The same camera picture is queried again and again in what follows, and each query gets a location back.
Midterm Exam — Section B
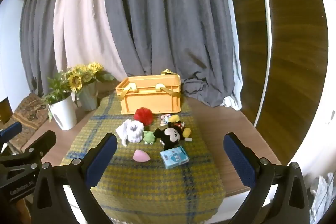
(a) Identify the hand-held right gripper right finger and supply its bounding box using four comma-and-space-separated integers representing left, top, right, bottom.
223, 132, 311, 224

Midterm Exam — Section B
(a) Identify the black mouse plush toy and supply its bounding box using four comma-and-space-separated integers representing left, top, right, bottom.
154, 114, 193, 151

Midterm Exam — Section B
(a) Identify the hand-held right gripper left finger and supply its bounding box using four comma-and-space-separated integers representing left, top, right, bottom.
31, 133, 118, 224

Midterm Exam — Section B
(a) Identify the grey vase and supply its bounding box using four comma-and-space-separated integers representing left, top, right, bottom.
78, 81, 98, 111

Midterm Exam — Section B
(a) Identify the sunflower bouquet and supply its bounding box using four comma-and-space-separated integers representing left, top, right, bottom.
66, 62, 116, 93

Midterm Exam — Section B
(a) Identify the yellow plastic basket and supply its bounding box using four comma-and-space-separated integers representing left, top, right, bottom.
115, 70, 182, 115

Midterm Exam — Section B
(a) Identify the white crumpled cloth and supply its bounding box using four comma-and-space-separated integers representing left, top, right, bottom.
309, 172, 336, 222

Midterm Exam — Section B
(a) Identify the red mesh bath pouf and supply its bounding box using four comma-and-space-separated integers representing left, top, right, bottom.
134, 107, 153, 125

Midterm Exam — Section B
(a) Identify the yellow plaid blanket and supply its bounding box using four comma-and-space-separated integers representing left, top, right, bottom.
60, 94, 226, 223

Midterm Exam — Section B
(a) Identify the pale pink curtain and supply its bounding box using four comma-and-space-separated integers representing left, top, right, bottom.
52, 0, 130, 83

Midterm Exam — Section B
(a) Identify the white sheer curtain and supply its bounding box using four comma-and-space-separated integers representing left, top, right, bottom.
220, 0, 243, 110

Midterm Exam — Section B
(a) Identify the brown patterned cushion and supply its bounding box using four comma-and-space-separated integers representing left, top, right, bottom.
12, 93, 49, 149

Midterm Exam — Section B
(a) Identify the white towel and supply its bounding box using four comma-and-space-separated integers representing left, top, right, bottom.
116, 119, 145, 147

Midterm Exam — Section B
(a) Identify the wooden door panel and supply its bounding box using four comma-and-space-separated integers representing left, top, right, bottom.
215, 0, 329, 177

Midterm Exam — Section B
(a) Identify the green frog toy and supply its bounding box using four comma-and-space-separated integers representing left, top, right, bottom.
143, 131, 156, 145

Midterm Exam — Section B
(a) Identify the grey curtain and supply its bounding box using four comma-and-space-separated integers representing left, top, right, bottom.
20, 0, 242, 109

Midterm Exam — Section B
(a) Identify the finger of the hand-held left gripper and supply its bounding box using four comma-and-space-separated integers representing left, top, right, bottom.
0, 122, 23, 152
16, 131, 57, 165

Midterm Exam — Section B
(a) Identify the green leafy plant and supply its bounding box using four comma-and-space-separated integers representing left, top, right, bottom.
41, 70, 73, 122

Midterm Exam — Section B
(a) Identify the pink makeup sponge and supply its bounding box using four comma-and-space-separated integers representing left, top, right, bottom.
132, 150, 152, 162

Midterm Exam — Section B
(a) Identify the blue tissue pack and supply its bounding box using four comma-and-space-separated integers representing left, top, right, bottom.
160, 146, 190, 169

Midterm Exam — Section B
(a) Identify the white vase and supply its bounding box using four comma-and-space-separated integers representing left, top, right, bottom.
48, 94, 77, 131

